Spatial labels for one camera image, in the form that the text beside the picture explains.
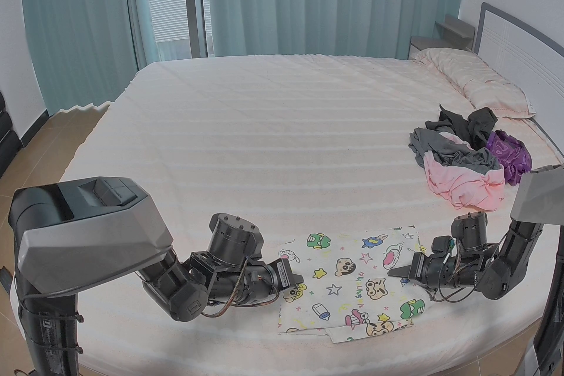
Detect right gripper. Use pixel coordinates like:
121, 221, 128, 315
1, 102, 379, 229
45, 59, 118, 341
387, 252, 454, 289

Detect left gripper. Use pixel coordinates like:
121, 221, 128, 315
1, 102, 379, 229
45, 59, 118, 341
234, 257, 305, 306

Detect white printed pyjama top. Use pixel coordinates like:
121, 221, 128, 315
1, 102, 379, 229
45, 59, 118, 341
277, 225, 427, 343

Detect pink garment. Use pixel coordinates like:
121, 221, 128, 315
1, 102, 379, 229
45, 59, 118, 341
423, 132, 506, 211

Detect grey garment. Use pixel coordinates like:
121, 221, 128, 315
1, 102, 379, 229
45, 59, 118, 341
408, 127, 503, 172

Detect bed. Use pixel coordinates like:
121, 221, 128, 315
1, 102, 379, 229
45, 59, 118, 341
11, 2, 564, 372

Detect purple garment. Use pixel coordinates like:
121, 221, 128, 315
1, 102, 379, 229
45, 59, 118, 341
486, 130, 533, 185

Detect black garment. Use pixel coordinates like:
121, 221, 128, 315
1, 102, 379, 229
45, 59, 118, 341
425, 103, 498, 150

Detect cream pillow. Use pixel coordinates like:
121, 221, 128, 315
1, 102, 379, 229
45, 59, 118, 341
412, 47, 537, 119

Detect grey bedside table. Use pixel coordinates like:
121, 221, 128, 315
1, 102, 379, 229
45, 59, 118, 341
410, 14, 476, 53

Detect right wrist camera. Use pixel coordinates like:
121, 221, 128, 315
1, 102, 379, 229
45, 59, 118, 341
431, 235, 454, 261

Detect black cable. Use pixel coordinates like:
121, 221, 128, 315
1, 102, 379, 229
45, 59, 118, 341
200, 273, 247, 318

